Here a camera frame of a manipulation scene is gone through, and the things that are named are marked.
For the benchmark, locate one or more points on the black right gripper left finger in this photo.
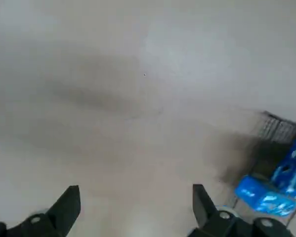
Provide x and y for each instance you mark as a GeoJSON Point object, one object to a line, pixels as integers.
{"type": "Point", "coordinates": [51, 222]}

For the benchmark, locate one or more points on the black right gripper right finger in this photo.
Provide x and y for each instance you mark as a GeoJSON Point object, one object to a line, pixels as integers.
{"type": "Point", "coordinates": [212, 222]}

